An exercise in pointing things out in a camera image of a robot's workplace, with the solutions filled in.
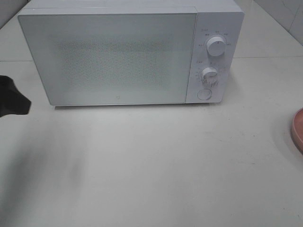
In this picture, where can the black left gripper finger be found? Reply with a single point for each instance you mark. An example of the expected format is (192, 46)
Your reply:
(11, 100)

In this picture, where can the white microwave door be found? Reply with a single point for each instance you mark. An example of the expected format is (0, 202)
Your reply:
(113, 59)

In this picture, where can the round door release button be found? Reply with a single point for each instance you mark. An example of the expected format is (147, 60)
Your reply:
(204, 94)

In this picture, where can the white timer knob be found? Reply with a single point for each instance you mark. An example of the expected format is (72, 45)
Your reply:
(209, 75)

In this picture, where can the pink plate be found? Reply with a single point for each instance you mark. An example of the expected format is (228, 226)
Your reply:
(297, 130)

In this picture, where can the white power knob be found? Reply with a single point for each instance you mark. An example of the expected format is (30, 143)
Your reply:
(215, 45)

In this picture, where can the white microwave oven body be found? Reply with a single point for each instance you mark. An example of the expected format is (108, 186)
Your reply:
(213, 17)

